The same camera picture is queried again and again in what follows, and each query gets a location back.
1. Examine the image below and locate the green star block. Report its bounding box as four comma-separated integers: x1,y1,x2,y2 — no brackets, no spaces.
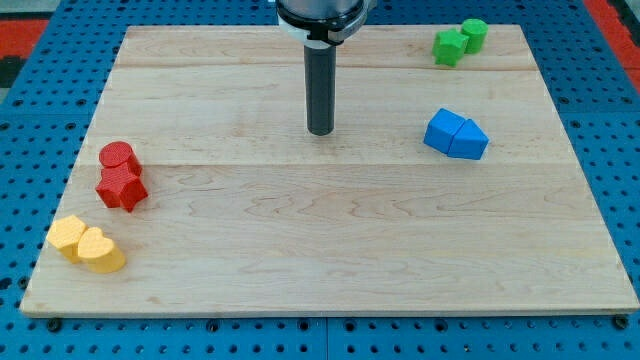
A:
432,28,469,67

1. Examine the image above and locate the light wooden board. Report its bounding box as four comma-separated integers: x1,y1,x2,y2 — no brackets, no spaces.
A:
21,25,639,318

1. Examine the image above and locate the yellow heart block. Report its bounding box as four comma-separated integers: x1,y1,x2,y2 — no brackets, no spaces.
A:
77,227,126,274

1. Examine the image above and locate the red cylinder block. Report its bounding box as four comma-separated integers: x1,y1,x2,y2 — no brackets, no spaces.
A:
98,141,142,176

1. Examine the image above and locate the blue cube block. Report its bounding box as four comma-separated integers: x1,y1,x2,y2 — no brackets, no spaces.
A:
423,108,466,154

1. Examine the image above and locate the blue triangle block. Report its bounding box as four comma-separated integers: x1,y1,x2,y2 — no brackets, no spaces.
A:
447,119,489,160

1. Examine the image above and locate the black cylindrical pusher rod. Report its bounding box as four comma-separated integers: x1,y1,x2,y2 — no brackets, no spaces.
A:
304,47,336,136

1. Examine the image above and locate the yellow hexagon block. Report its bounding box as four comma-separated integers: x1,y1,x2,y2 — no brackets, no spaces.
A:
46,215,88,264

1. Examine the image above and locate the red star block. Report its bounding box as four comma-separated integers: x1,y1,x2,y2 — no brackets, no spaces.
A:
95,164,148,212

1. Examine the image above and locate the green cylinder block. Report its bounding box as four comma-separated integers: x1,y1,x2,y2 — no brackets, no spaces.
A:
461,18,489,54

